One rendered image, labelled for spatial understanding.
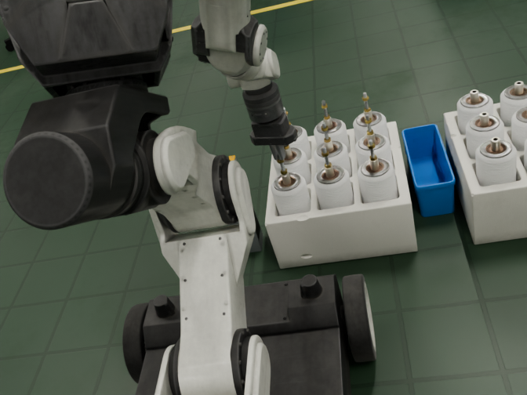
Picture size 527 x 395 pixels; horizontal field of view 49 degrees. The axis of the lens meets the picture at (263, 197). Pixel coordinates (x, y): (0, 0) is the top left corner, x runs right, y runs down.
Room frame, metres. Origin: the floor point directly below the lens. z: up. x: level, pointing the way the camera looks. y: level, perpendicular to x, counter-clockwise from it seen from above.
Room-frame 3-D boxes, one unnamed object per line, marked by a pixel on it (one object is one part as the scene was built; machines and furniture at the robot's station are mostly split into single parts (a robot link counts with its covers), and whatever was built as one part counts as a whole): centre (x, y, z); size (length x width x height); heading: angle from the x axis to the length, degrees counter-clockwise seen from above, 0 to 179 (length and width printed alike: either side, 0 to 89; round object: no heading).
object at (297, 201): (1.26, -0.07, 0.16); 0.10 x 0.10 x 0.18
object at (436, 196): (1.35, -0.50, 0.06); 0.30 x 0.11 x 0.12; 166
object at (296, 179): (1.26, -0.07, 0.25); 0.08 x 0.08 x 0.01
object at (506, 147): (1.12, -0.59, 0.25); 0.08 x 0.08 x 0.01
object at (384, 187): (1.20, -0.30, 0.16); 0.10 x 0.10 x 0.18
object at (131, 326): (1.01, 0.39, 0.10); 0.20 x 0.05 x 0.20; 165
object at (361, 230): (1.35, -0.22, 0.09); 0.39 x 0.39 x 0.18; 74
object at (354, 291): (0.88, -0.12, 0.10); 0.20 x 0.05 x 0.20; 165
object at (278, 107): (1.27, -0.08, 0.45); 0.13 x 0.10 x 0.12; 59
